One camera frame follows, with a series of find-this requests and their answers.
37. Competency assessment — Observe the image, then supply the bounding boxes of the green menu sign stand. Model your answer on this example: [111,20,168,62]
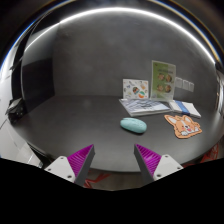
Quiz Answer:
[150,60,177,102]

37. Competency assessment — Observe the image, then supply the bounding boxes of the orange corgi-shaped mouse pad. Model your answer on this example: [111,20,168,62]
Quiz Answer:
[163,114,203,140]

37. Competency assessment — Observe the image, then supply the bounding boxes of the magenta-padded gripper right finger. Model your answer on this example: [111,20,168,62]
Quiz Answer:
[133,143,184,186]

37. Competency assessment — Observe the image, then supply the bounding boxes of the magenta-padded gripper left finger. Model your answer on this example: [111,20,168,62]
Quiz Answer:
[44,143,96,187]

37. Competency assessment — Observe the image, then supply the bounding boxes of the white book with blue band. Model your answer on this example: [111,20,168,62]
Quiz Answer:
[168,99,202,119]

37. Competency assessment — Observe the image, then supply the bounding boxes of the grey striped book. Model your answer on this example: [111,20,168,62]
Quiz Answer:
[118,97,172,118]

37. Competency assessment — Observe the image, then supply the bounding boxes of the mint green computer mouse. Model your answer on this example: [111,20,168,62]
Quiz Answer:
[119,117,148,135]

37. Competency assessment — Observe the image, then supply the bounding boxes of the white sticker sheet card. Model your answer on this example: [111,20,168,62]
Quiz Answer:
[122,78,150,100]

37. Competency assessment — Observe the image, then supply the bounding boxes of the black panel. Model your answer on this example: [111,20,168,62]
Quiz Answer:
[19,59,55,113]

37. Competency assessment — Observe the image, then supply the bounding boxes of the white wall sockets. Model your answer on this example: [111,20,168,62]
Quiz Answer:
[174,77,195,93]

